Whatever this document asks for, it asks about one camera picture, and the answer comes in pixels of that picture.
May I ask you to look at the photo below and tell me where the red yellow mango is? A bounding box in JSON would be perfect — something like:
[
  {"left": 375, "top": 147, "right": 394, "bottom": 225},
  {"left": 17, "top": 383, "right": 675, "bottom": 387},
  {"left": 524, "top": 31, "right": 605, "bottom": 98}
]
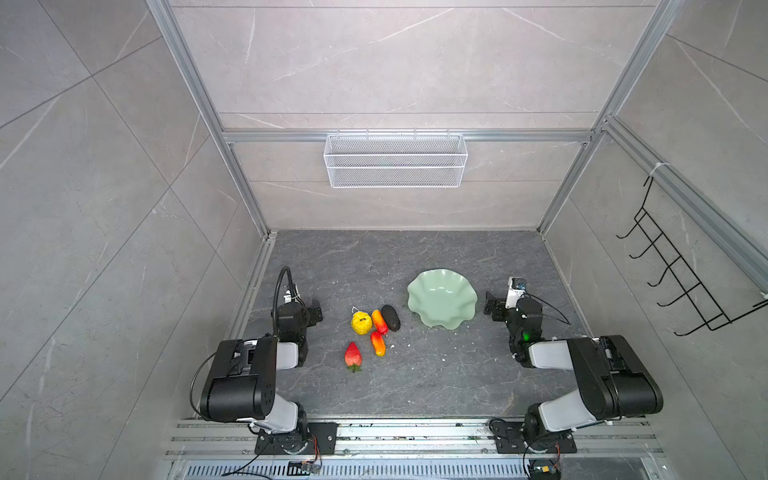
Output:
[
  {"left": 371, "top": 310, "right": 389, "bottom": 336},
  {"left": 370, "top": 331, "right": 387, "bottom": 357}
]

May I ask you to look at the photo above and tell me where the red strawberry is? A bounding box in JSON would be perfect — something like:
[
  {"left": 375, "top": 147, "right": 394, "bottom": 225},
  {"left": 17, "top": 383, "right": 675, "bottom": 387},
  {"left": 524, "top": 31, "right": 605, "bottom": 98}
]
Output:
[{"left": 344, "top": 342, "right": 362, "bottom": 372}]

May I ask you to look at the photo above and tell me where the white wire mesh basket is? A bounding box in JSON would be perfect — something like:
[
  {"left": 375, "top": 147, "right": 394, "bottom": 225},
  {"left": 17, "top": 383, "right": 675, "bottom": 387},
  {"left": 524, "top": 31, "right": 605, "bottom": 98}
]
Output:
[{"left": 323, "top": 133, "right": 469, "bottom": 189}]

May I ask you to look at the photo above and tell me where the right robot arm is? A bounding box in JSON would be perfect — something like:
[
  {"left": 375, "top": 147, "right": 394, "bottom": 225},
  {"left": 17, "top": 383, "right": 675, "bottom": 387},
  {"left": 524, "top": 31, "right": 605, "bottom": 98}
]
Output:
[{"left": 483, "top": 293, "right": 664, "bottom": 452}]

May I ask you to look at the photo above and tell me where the yellow fruit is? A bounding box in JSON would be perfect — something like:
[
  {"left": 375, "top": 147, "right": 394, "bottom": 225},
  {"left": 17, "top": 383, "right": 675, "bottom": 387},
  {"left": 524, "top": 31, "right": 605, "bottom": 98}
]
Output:
[{"left": 350, "top": 311, "right": 373, "bottom": 335}]

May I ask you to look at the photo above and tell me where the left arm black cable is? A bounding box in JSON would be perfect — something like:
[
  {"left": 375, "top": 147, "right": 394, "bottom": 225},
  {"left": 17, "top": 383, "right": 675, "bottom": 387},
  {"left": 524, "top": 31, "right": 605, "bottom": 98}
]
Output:
[{"left": 271, "top": 265, "right": 301, "bottom": 319}]

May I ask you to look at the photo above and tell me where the black wire hook rack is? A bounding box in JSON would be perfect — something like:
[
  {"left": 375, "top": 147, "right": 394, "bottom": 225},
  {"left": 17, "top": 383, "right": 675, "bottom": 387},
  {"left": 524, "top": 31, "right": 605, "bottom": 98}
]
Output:
[{"left": 615, "top": 176, "right": 767, "bottom": 338}]

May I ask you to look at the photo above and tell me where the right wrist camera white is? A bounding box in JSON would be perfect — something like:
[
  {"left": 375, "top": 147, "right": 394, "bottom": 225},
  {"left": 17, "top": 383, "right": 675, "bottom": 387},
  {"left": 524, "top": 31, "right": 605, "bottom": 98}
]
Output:
[{"left": 505, "top": 277, "right": 528, "bottom": 309}]

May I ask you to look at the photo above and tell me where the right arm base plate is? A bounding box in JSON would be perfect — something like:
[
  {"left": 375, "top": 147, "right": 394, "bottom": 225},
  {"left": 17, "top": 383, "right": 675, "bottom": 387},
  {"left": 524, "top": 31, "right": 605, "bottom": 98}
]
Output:
[{"left": 488, "top": 418, "right": 577, "bottom": 455}]

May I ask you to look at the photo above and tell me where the dark avocado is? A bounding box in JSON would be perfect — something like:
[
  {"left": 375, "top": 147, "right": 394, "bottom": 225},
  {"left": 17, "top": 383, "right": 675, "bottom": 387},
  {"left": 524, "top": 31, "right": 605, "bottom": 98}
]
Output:
[{"left": 380, "top": 305, "right": 401, "bottom": 332}]

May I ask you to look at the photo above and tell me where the light green wavy bowl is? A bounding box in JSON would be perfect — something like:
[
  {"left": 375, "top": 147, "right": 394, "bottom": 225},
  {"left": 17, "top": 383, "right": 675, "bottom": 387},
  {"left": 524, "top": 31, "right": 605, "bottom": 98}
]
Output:
[{"left": 407, "top": 269, "right": 478, "bottom": 330}]

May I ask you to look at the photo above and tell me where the aluminium mounting rail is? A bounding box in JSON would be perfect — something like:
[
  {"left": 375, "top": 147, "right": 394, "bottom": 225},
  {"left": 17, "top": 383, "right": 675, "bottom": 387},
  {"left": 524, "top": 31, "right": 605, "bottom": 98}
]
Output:
[{"left": 161, "top": 417, "right": 663, "bottom": 460}]

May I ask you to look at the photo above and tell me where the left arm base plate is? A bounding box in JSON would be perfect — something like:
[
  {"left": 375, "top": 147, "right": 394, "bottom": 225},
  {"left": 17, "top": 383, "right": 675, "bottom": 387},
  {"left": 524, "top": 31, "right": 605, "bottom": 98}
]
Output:
[{"left": 254, "top": 422, "right": 339, "bottom": 456}]

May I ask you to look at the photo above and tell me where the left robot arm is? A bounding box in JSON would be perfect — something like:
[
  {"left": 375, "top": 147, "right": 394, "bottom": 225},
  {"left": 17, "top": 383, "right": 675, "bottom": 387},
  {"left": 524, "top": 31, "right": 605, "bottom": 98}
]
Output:
[{"left": 190, "top": 300, "right": 323, "bottom": 452}]

